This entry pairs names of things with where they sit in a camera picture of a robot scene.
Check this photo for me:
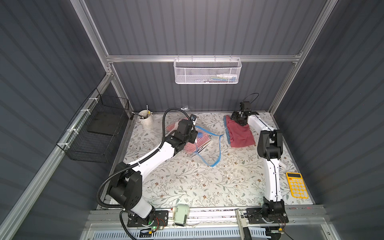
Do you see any white cup with tools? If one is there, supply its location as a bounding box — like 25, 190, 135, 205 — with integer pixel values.
133, 105, 154, 129

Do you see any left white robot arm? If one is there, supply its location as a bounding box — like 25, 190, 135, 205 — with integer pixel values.
107, 115, 197, 225

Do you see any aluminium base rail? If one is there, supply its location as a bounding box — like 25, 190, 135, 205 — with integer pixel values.
80, 205, 338, 240

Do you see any small green white box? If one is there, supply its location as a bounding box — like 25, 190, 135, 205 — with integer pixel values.
173, 204, 190, 227

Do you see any yellow calculator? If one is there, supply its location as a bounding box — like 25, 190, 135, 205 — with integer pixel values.
286, 173, 309, 199

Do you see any white stapler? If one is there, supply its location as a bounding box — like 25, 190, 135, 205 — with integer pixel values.
279, 162, 287, 169

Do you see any striped folded garment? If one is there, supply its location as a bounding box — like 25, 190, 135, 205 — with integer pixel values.
166, 119, 212, 154

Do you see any black camera cable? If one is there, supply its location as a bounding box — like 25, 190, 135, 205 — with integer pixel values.
242, 92, 260, 104

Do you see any white wire basket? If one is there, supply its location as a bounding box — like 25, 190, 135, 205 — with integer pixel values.
173, 58, 242, 85

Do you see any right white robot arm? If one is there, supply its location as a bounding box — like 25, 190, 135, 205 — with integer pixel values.
231, 101, 286, 223

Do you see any red ribbed garment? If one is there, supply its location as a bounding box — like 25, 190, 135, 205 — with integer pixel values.
227, 115, 255, 148

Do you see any black wire basket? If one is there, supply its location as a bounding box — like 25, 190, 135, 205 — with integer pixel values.
57, 92, 130, 164

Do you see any black corrugated cable conduit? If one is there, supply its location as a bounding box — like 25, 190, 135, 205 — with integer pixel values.
95, 107, 194, 210

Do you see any blue tank top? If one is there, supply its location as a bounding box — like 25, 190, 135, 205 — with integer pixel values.
223, 115, 231, 146

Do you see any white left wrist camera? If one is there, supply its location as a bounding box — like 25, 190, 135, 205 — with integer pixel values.
190, 114, 198, 125

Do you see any clear vacuum bag blue zip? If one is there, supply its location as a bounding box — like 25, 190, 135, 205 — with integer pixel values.
163, 115, 223, 167

